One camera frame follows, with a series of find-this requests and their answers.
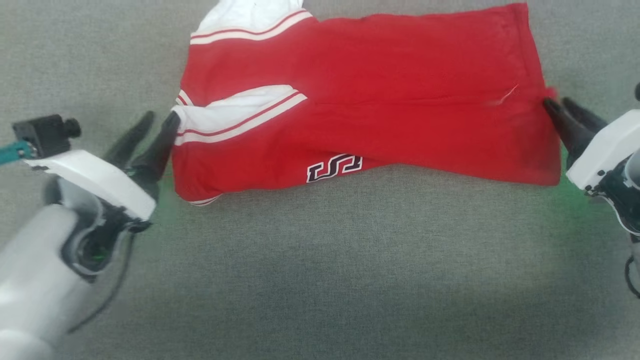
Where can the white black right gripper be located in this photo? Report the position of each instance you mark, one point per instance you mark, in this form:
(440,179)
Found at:
(605,145)

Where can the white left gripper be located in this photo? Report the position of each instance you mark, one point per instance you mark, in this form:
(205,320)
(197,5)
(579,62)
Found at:
(100,177)

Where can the red and white garment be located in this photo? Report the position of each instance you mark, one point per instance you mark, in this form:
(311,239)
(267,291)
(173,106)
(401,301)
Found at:
(375,100)

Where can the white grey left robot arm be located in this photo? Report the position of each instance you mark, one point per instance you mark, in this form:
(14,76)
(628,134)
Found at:
(30,280)

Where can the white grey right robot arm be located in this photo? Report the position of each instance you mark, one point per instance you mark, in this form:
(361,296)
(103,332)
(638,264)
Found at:
(625,200)

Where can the grey fabric sofa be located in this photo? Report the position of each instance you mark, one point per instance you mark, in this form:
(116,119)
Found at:
(350,280)

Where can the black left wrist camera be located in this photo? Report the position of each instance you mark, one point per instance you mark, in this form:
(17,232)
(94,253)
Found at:
(45,134)

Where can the teal left camera connector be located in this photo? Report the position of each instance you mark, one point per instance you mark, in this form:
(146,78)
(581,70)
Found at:
(15,152)

